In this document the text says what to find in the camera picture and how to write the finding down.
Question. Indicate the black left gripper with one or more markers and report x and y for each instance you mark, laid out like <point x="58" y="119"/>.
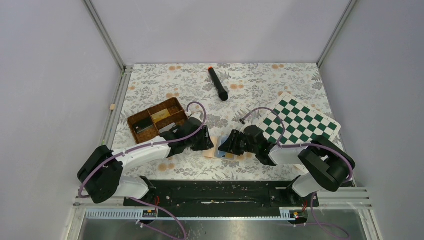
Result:
<point x="206" y="143"/>

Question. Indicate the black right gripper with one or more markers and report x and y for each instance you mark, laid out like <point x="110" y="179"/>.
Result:
<point x="231" y="144"/>

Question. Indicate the beige leather card holder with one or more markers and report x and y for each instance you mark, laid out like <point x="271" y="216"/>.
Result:
<point x="217" y="142"/>

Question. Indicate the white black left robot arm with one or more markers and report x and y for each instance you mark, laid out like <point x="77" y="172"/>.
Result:
<point x="102" y="175"/>

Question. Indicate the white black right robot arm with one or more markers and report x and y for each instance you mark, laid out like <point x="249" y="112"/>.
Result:
<point x="328" y="167"/>

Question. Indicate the blue credit card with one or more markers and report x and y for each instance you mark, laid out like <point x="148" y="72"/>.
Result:
<point x="219" y="154"/>

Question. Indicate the silver card in basket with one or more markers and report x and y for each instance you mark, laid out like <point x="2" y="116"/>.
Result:
<point x="167" y="128"/>

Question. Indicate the gold card in basket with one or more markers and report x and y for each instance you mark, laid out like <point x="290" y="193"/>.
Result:
<point x="160" y="115"/>

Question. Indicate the black card in basket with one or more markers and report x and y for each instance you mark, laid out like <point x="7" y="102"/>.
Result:
<point x="142" y="125"/>

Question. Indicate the green white chessboard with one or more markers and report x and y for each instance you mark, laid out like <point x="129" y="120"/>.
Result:
<point x="297" y="122"/>

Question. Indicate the brown woven divided basket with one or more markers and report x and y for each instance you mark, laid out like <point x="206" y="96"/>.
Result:
<point x="178" y="116"/>

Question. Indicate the black microphone orange tip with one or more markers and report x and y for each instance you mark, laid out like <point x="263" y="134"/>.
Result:
<point x="222" y="93"/>

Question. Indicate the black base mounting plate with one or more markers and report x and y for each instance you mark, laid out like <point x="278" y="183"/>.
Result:
<point x="225" y="199"/>

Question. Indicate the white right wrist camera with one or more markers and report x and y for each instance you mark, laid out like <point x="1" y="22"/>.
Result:
<point x="244" y="121"/>

